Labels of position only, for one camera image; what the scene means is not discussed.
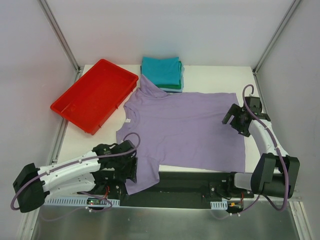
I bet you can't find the purple t shirt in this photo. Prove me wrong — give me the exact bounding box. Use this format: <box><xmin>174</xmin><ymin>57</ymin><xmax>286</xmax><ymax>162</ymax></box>
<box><xmin>116</xmin><ymin>76</ymin><xmax>246</xmax><ymax>195</ymax></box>

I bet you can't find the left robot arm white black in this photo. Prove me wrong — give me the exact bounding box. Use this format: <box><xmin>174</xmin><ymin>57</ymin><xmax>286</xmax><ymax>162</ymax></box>
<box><xmin>10</xmin><ymin>140</ymin><xmax>140</xmax><ymax>213</ymax></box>

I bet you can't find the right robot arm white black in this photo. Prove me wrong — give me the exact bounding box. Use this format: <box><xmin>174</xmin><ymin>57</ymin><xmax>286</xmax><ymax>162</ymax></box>
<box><xmin>222</xmin><ymin>103</ymin><xmax>300</xmax><ymax>200</ymax></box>

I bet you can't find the light blue folded t shirt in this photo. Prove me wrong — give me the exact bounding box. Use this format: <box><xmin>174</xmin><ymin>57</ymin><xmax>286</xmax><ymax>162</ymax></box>
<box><xmin>140</xmin><ymin>65</ymin><xmax>185</xmax><ymax>94</ymax></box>

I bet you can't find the green folded t shirt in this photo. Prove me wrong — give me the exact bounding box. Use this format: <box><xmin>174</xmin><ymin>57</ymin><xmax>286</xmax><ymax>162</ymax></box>
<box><xmin>155</xmin><ymin>60</ymin><xmax>184</xmax><ymax>91</ymax></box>

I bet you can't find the red plastic bin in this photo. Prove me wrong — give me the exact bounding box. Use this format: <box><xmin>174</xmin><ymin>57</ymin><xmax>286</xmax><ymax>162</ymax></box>
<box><xmin>50</xmin><ymin>59</ymin><xmax>139</xmax><ymax>135</ymax></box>

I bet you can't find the teal folded t shirt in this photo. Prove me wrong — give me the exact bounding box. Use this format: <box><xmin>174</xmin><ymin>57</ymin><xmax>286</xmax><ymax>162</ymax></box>
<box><xmin>141</xmin><ymin>56</ymin><xmax>181</xmax><ymax>86</ymax></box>

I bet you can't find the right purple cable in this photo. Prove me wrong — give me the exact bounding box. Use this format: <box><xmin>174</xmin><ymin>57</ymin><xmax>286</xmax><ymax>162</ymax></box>
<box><xmin>212</xmin><ymin>84</ymin><xmax>292</xmax><ymax>221</ymax></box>

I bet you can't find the purple cable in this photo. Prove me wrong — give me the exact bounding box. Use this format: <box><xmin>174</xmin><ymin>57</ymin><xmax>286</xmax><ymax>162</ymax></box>
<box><xmin>212</xmin><ymin>84</ymin><xmax>292</xmax><ymax>221</ymax></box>
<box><xmin>9</xmin><ymin>132</ymin><xmax>141</xmax><ymax>222</ymax></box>

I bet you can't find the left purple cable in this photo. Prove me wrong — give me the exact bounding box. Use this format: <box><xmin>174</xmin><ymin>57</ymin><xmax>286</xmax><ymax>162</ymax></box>
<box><xmin>9</xmin><ymin>132</ymin><xmax>141</xmax><ymax>222</ymax></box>

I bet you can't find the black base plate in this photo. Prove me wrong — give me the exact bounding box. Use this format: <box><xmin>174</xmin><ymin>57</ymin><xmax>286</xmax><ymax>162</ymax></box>
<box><xmin>89</xmin><ymin>170</ymin><xmax>254</xmax><ymax>209</ymax></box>

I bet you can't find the right aluminium frame post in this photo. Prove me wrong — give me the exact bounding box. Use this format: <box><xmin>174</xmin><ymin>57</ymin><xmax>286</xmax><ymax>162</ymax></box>
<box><xmin>252</xmin><ymin>0</ymin><xmax>303</xmax><ymax>76</ymax></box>

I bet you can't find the aluminium frame post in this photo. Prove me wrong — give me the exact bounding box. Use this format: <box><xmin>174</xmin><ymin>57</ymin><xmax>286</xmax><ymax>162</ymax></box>
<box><xmin>37</xmin><ymin>0</ymin><xmax>81</xmax><ymax>73</ymax></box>
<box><xmin>252</xmin><ymin>0</ymin><xmax>303</xmax><ymax>76</ymax></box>

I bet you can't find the left white cable duct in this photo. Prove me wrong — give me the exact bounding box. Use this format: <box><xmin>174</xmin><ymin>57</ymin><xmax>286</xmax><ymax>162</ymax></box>
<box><xmin>44</xmin><ymin>196</ymin><xmax>120</xmax><ymax>208</ymax></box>

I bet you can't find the white cable duct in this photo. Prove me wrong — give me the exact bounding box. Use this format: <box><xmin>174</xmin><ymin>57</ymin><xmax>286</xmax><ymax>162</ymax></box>
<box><xmin>210</xmin><ymin>200</ymin><xmax>228</xmax><ymax>210</ymax></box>
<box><xmin>44</xmin><ymin>196</ymin><xmax>120</xmax><ymax>208</ymax></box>

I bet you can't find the right white cable duct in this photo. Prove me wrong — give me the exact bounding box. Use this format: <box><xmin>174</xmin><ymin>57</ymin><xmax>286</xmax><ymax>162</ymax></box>
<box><xmin>210</xmin><ymin>200</ymin><xmax>228</xmax><ymax>210</ymax></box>

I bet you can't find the left aluminium frame post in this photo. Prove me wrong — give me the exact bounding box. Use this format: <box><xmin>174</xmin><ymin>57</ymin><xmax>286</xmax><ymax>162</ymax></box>
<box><xmin>37</xmin><ymin>0</ymin><xmax>81</xmax><ymax>73</ymax></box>

